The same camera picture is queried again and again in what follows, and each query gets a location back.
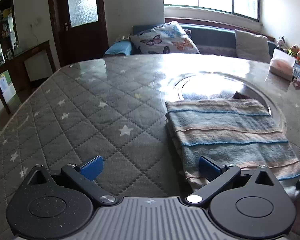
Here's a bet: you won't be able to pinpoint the striped blue beige garment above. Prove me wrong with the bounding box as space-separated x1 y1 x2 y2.
165 99 300 195

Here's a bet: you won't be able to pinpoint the grey quilted star table cover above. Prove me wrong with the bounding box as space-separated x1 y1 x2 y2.
0 54 300 239

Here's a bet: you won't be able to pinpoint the round induction cooktop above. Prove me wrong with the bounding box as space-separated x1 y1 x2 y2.
167 72 287 133

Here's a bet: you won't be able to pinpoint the pink small toy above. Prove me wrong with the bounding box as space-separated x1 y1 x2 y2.
293 79 300 89

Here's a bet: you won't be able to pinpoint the tissue box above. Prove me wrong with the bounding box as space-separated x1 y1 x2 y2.
269 49 295 82

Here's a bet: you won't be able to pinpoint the dark wooden shelf cabinet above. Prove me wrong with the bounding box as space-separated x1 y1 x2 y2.
0 0 56 114

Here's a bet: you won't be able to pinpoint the grey plain pillow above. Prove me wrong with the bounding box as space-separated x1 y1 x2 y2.
235 29 270 63

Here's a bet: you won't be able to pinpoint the plush toys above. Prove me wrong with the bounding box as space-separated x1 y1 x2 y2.
277 36 300 65

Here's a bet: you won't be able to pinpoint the butterfly print pillow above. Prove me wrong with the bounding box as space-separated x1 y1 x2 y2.
130 21 199 54

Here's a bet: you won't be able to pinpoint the dark wooden door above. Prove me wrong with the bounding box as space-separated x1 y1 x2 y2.
48 0 109 67

